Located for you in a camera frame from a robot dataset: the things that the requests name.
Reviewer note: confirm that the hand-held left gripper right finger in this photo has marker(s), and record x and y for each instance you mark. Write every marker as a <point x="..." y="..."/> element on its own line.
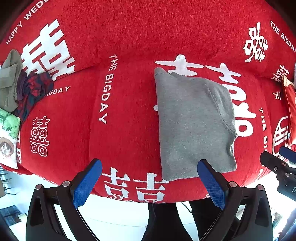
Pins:
<point x="211" y="183"/>

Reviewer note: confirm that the red pillow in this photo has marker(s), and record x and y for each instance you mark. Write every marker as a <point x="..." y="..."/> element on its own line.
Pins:
<point x="290" y="111"/>

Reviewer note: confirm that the person's black trousers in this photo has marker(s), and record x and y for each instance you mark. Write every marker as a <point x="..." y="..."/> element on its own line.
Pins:
<point x="161" y="222"/>

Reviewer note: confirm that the red printed blanket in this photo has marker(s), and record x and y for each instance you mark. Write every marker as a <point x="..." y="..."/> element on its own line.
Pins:
<point x="127" y="92"/>

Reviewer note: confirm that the olive grey garment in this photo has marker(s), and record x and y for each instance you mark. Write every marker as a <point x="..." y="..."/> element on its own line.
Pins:
<point x="9" y="78"/>

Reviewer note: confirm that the grey sweater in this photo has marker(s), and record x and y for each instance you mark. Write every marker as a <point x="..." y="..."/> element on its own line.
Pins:
<point x="192" y="120"/>

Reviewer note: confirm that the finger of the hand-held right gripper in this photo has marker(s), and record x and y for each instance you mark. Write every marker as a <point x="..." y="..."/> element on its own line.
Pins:
<point x="270" y="160"/>
<point x="288" y="152"/>

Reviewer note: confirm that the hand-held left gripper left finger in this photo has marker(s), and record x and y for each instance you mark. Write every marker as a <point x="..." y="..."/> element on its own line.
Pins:
<point x="86" y="183"/>

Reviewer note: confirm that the green cartoon pillow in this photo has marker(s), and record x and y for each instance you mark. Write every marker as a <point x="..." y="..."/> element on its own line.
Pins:
<point x="8" y="134"/>

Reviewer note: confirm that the dark plaid garment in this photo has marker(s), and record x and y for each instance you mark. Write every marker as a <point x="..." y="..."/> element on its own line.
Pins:
<point x="34" y="88"/>

